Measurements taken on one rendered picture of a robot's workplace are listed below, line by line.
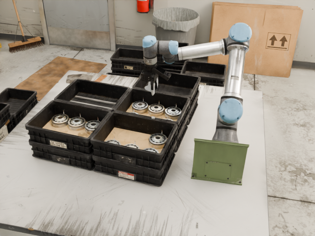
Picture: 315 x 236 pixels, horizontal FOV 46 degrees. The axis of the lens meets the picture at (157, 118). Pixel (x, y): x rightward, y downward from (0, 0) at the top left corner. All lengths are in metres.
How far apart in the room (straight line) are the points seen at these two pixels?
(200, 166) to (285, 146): 1.73
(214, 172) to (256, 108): 0.86
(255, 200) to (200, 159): 0.35
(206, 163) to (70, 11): 3.79
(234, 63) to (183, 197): 0.75
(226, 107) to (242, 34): 0.40
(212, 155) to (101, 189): 0.61
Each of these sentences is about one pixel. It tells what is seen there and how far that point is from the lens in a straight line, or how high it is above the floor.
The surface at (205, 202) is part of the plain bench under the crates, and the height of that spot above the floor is 0.70.
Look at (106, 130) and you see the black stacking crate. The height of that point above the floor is 0.87.
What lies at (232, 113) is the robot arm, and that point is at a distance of 1.89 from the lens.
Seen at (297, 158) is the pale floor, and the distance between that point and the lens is 3.50.
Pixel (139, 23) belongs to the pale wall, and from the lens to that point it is 5.08.
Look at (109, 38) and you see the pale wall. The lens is 5.26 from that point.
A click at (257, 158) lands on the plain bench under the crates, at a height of 0.70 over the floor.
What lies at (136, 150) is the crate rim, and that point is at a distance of 1.86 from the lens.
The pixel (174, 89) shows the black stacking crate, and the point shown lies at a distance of 2.60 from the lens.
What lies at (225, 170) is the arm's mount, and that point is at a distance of 1.99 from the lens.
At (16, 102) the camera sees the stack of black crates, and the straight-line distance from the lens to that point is 3.51.
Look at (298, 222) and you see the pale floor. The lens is 2.94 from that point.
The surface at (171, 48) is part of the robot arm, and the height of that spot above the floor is 1.31.
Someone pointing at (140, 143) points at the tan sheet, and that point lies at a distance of 2.07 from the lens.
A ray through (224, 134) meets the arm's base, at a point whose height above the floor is 0.93.
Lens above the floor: 2.09
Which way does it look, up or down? 34 degrees down
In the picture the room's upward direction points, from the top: 1 degrees clockwise
